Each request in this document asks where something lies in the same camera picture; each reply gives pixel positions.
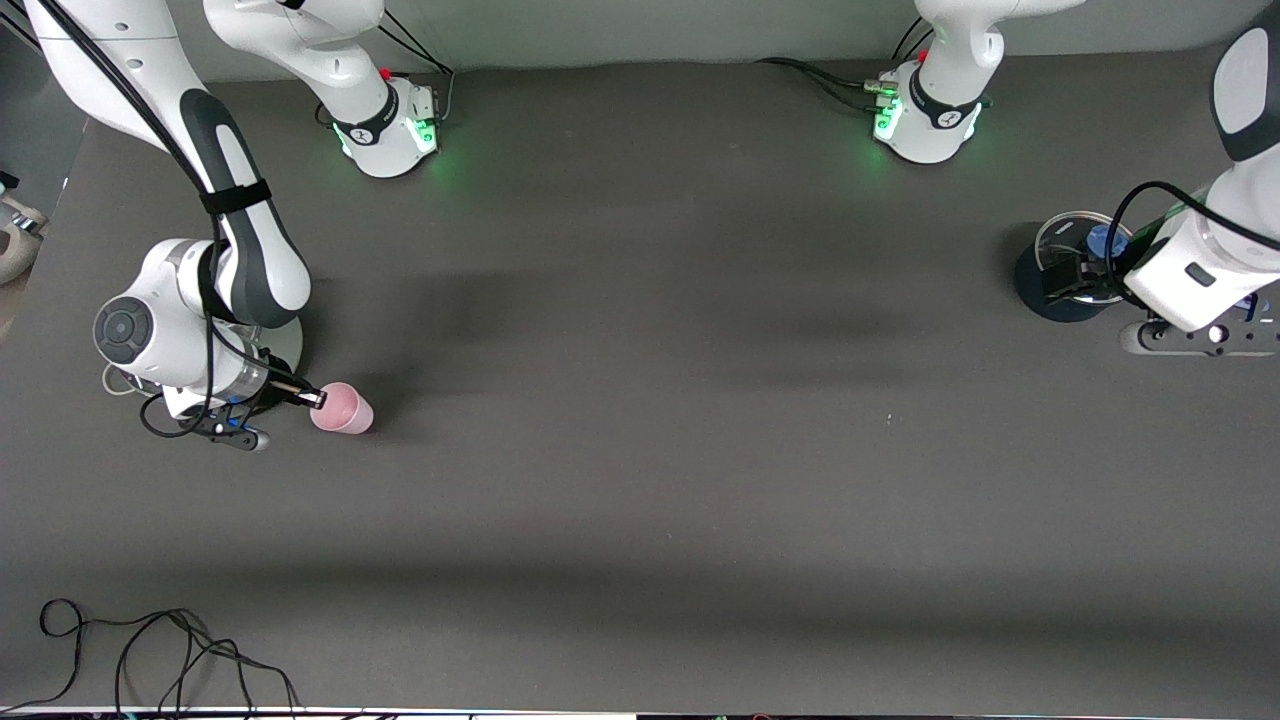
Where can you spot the pink plastic cup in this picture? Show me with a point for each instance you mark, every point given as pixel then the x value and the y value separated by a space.
pixel 345 412

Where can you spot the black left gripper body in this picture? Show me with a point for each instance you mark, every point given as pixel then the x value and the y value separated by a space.
pixel 1098 280

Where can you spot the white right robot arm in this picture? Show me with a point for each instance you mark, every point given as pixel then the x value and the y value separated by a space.
pixel 250 250

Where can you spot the glass saucepan lid blue knob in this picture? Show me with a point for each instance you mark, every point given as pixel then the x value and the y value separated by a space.
pixel 1065 232

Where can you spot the white stockpot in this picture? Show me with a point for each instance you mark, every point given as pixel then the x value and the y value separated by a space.
pixel 290 350

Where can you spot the beige object beside table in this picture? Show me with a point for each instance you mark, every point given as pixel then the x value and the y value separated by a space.
pixel 20 250

